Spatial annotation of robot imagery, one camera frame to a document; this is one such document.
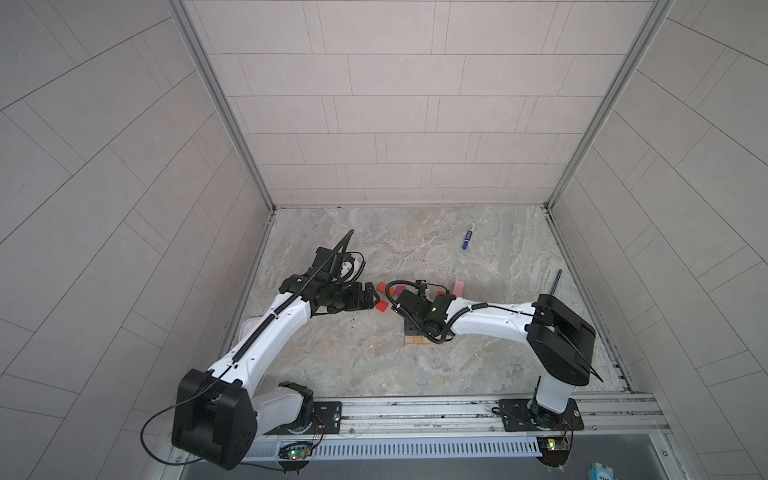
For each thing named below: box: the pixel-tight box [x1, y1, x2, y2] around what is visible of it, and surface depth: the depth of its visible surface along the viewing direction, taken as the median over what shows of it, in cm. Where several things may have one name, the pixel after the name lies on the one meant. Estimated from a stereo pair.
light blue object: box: [588, 462, 615, 480], surface depth 64 cm
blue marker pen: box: [462, 222, 475, 250], surface depth 110 cm
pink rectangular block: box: [452, 280, 465, 297], surface depth 95 cm
